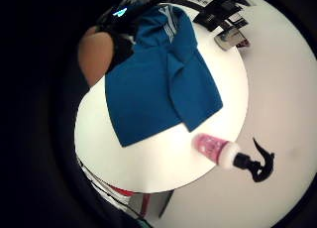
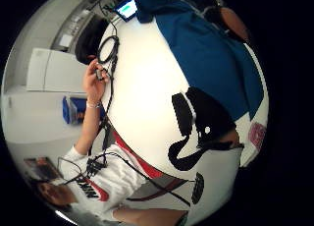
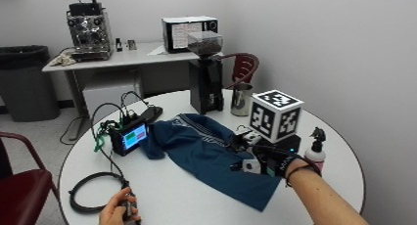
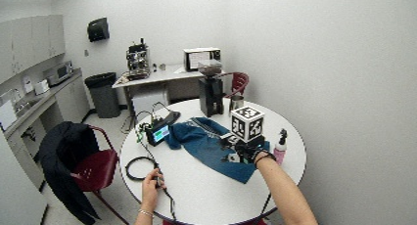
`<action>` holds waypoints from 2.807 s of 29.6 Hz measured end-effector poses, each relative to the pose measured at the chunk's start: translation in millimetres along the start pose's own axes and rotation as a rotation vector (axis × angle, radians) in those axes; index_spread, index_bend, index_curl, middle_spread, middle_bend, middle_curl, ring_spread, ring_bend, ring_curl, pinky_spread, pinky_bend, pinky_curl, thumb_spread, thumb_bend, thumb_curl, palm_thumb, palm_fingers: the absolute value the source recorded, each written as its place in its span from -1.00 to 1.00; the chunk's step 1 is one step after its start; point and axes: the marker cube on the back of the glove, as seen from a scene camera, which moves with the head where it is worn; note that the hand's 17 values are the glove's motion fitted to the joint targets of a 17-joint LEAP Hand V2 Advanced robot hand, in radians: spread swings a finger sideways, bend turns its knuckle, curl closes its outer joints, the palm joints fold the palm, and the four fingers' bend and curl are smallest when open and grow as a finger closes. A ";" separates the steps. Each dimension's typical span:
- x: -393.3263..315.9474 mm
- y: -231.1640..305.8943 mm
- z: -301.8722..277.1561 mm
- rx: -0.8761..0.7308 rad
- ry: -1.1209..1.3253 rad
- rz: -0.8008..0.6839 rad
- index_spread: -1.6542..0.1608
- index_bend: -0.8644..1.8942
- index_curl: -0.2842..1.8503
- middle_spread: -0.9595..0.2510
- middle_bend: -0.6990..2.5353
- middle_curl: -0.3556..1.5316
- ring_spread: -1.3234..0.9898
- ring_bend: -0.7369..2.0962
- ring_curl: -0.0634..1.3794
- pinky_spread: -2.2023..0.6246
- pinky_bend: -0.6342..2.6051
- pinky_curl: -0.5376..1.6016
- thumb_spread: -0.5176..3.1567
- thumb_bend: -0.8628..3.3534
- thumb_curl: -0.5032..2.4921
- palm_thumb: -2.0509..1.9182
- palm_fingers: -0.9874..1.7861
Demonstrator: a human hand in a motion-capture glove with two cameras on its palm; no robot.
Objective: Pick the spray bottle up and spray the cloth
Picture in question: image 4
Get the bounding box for black cable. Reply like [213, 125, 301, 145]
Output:
[124, 126, 178, 222]

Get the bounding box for blue cloth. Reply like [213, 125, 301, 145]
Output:
[164, 116, 270, 185]

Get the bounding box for white marker cube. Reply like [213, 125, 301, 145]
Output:
[229, 105, 268, 143]

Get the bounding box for pink spray bottle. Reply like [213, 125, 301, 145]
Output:
[270, 128, 289, 166]

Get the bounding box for metal cup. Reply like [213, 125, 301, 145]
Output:
[228, 95, 246, 117]

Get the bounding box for small black screen device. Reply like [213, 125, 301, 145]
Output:
[145, 118, 172, 147]

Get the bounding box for dark red chair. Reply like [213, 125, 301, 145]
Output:
[70, 124, 132, 225]
[214, 71, 252, 100]

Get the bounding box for black flat stand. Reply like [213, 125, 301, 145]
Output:
[152, 102, 182, 125]

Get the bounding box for black coffee grinder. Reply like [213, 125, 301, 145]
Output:
[197, 59, 226, 118]

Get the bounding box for white cabinet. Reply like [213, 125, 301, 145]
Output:
[129, 90, 170, 122]

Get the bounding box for black jacket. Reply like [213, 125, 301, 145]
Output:
[34, 120, 102, 225]

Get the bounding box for grey desk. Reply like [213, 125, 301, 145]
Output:
[110, 64, 228, 123]

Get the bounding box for white box appliance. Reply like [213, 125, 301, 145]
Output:
[182, 47, 222, 73]

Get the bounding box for black trash bin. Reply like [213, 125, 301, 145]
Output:
[84, 71, 122, 119]

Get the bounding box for kitchen counter with cabinets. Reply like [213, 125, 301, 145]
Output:
[0, 67, 90, 189]

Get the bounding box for espresso machine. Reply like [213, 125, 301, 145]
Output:
[124, 37, 152, 81]

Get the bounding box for silver microwave oven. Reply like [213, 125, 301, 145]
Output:
[41, 60, 76, 87]

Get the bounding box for black wrist strap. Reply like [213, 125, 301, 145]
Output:
[253, 148, 277, 169]

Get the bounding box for black wall dispenser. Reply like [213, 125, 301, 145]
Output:
[86, 17, 110, 43]

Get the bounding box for white wall cabinets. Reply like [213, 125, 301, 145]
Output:
[0, 14, 66, 85]

